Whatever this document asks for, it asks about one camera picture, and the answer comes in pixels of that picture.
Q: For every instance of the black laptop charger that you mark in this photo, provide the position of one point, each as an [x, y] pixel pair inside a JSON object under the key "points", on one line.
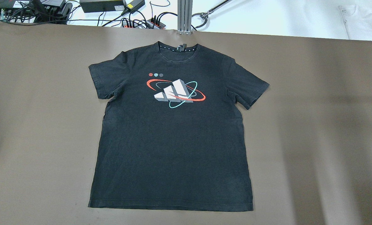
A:
{"points": [[133, 6]]}

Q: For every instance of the black power brick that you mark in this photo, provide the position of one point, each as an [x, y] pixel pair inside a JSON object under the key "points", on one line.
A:
{"points": [[93, 6]]}

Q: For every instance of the black network switch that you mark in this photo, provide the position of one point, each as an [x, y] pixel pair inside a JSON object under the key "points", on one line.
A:
{"points": [[36, 11]]}

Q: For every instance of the black graphic t-shirt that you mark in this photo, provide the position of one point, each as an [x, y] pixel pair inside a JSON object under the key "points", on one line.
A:
{"points": [[172, 136]]}

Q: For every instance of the grey power strip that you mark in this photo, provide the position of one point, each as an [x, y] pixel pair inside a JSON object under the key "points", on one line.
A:
{"points": [[127, 23]]}

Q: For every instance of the aluminium frame post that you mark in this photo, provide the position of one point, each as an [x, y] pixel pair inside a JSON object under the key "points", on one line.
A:
{"points": [[184, 15]]}

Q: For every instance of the white folded garment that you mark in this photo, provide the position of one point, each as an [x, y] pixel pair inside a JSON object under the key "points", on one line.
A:
{"points": [[357, 21]]}

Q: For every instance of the metal grabber tool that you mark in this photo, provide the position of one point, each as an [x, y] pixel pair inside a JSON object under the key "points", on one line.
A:
{"points": [[205, 15]]}

